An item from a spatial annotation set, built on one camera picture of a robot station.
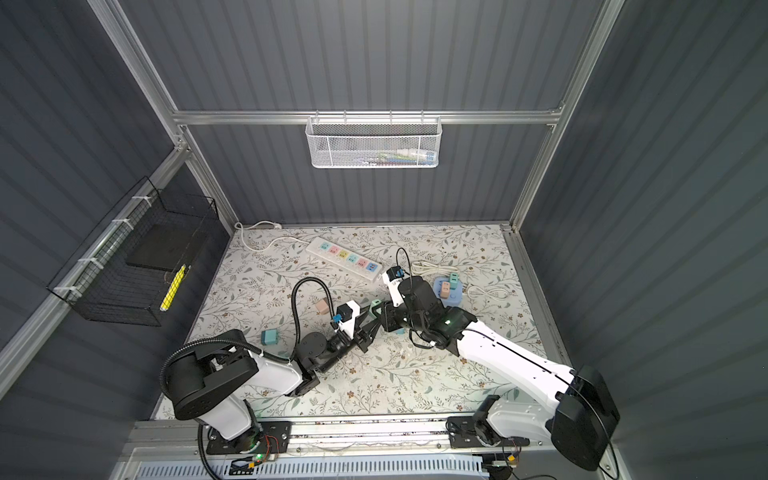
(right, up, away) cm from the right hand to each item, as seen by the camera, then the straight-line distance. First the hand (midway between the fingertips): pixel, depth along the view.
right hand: (379, 311), depth 77 cm
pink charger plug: (-19, -2, +19) cm, 28 cm away
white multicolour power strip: (-12, +13, +30) cm, 35 cm away
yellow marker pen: (-49, +7, -6) cm, 50 cm away
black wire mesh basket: (-61, +11, -5) cm, 62 cm away
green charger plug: (-1, +2, -1) cm, 3 cm away
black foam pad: (-54, +17, -1) cm, 57 cm away
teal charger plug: (+23, +6, +19) cm, 31 cm away
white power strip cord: (-43, +26, +44) cm, 67 cm away
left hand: (0, 0, +1) cm, 1 cm away
